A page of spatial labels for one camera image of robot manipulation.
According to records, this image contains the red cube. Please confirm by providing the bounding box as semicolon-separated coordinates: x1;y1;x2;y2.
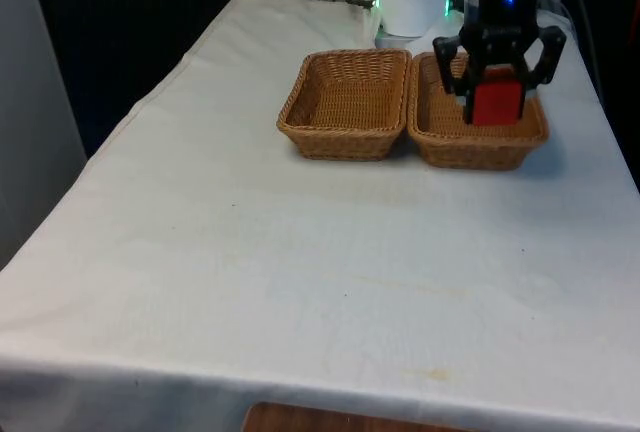
472;67;521;127

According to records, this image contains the wicker basket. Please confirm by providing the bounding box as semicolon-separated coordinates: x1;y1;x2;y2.
407;51;550;171
275;48;413;161

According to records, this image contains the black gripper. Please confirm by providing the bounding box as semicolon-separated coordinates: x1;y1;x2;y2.
431;0;568;125

